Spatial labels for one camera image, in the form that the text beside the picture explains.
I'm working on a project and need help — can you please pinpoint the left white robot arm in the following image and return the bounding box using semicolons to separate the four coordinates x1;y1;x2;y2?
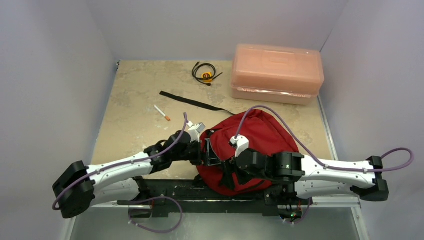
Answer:
52;131;221;219

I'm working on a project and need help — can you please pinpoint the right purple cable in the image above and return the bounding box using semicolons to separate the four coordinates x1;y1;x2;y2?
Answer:
234;105;415;173

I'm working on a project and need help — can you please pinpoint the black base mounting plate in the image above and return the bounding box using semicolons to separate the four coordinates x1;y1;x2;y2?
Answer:
82;178;327;219

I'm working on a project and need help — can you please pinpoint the white orange pen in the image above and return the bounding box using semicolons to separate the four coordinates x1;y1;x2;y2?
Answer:
153;105;171;122

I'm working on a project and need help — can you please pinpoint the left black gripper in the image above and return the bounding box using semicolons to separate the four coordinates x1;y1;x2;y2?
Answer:
171;138;221;166

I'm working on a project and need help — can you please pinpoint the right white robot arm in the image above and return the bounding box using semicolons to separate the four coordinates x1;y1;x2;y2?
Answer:
230;148;389;204

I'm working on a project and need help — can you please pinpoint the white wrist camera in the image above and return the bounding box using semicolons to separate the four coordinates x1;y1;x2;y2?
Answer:
229;135;249;158
186;121;206;143

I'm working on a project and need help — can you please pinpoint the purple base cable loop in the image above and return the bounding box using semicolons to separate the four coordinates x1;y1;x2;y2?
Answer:
127;196;184;234

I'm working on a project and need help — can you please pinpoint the black cable with orange tag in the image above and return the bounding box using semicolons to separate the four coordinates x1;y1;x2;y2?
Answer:
191;61;223;87

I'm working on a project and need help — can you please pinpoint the translucent orange plastic box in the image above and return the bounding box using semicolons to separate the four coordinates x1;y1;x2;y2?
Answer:
230;44;325;106

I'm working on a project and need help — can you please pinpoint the red student backpack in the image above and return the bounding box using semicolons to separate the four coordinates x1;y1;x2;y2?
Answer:
197;109;299;196

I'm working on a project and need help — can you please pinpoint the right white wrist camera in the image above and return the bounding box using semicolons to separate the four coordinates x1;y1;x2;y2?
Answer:
229;135;249;158

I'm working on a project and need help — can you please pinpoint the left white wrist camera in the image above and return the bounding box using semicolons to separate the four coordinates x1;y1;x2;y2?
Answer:
186;121;206;143

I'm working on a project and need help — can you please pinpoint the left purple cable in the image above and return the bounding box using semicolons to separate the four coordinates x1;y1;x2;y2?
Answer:
51;111;189;212

